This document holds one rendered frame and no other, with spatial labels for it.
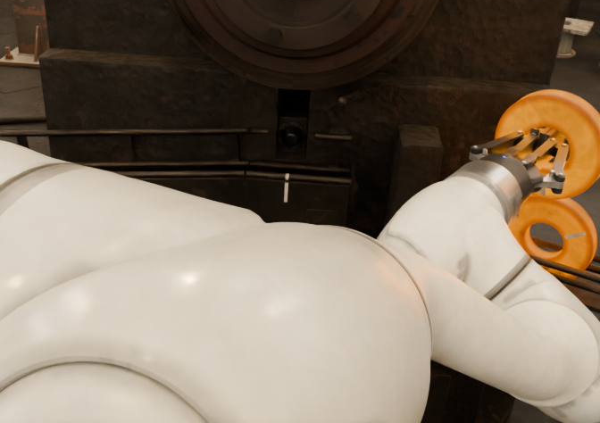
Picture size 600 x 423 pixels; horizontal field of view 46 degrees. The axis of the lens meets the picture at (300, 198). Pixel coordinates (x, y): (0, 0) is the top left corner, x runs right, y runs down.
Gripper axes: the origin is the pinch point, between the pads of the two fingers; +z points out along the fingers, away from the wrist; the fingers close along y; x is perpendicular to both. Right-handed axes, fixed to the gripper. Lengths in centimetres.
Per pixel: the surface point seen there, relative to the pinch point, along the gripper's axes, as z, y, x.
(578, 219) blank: 8.3, 4.4, -16.3
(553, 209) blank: 8.2, 0.4, -16.0
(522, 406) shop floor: 44, -4, -95
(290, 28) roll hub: -10.1, -39.0, 9.3
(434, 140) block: 11.7, -23.3, -12.9
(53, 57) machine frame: -21, -86, -4
